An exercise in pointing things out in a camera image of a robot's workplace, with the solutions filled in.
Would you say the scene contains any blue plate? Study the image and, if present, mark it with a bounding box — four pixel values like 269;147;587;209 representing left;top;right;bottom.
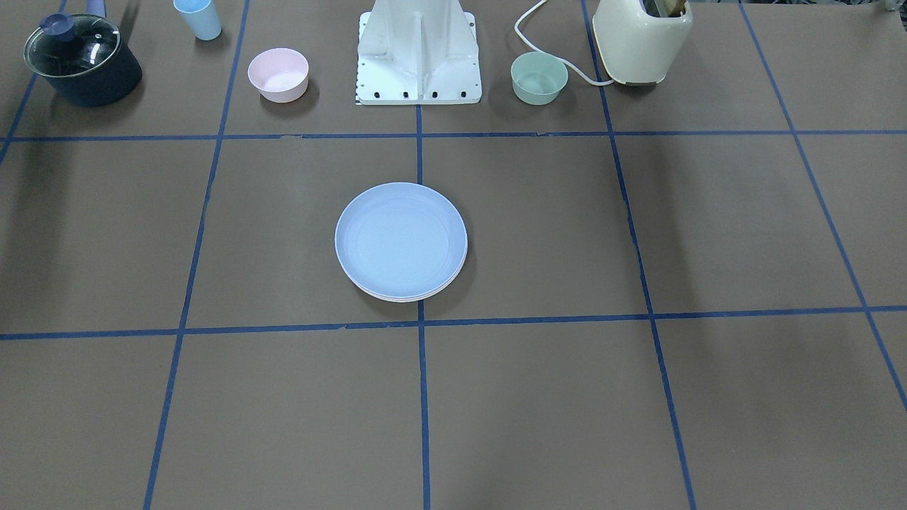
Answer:
334;182;469;298

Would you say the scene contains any pink plate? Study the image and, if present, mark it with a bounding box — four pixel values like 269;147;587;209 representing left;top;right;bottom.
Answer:
336;249;468;302

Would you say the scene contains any beige plate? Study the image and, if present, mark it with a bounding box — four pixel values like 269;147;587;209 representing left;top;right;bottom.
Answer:
361;286;446;303

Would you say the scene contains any green bowl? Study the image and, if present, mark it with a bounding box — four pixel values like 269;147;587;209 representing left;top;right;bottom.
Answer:
509;52;569;106

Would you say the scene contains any pink bowl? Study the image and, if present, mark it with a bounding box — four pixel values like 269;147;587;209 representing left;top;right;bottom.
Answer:
247;47;310;103

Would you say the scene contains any cream toaster with bread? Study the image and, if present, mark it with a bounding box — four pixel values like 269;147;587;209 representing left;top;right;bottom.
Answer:
592;1;693;86

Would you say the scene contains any light blue cup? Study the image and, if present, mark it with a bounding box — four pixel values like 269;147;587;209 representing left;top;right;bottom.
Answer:
173;0;222;41

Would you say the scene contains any dark blue saucepan with lid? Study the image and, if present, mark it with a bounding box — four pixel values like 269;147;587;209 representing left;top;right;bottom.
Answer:
23;1;143;108

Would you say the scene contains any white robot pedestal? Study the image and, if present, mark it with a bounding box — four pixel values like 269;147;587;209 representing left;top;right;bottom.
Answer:
354;1;483;106

